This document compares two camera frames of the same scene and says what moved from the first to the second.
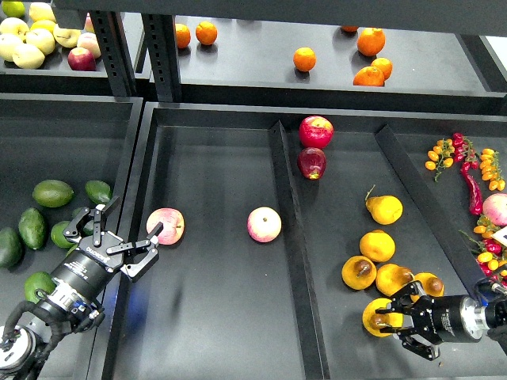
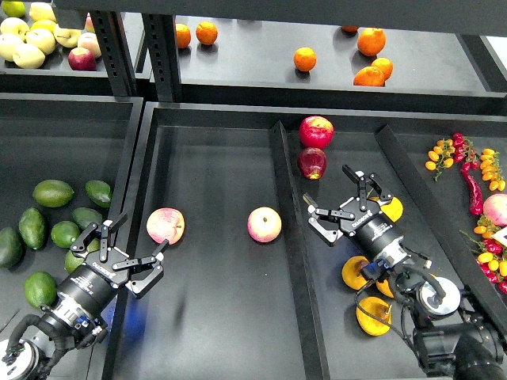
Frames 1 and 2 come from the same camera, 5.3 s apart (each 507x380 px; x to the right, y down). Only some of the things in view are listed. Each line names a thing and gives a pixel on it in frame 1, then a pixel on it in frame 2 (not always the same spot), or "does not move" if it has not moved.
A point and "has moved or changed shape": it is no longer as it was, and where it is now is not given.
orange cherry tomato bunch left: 440,157 does not move
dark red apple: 312,162 does not move
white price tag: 501,236 does not move
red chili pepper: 475,205 does not move
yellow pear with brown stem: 373,321 has moved or changed shape
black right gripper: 448,318 -> 370,229
